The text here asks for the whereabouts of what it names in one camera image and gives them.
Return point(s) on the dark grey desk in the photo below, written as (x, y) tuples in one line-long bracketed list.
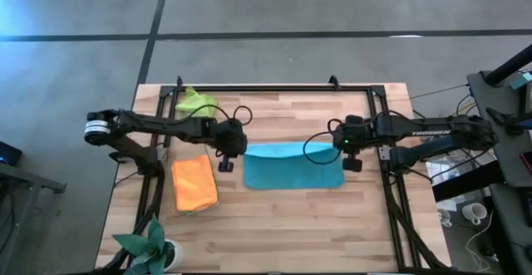
[(498, 113)]

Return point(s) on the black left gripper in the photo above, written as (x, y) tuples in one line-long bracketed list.
[(230, 138)]

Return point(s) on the grey metal table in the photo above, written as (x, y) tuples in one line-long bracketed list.
[(25, 177)]

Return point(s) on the white mug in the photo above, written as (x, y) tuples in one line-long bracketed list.
[(474, 212)]

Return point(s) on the white cup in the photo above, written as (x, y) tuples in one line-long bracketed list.
[(444, 217)]

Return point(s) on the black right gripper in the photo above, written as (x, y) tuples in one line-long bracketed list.
[(351, 138)]

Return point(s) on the lime microfiber towel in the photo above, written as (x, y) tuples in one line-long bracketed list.
[(193, 100)]

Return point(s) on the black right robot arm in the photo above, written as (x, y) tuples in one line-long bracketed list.
[(415, 131)]

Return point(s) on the white plant pot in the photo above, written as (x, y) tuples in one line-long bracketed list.
[(176, 254)]

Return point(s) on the silver aluminium bracket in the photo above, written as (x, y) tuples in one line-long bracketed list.
[(384, 153)]

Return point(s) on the orange microfiber towel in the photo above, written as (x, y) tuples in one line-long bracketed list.
[(195, 183)]

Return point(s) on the clear plastic bin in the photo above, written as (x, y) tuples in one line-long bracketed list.
[(183, 150)]

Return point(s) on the black device box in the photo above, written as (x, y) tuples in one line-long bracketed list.
[(10, 154)]

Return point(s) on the black pole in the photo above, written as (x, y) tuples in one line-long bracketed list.
[(511, 65)]

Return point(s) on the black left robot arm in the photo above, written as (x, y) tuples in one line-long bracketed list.
[(158, 123)]

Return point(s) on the blue microfiber towel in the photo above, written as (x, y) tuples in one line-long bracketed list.
[(291, 171)]

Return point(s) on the artificial green plant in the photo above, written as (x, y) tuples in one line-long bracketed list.
[(145, 246)]

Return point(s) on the black aluminium table frame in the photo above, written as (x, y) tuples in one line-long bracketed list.
[(270, 88)]

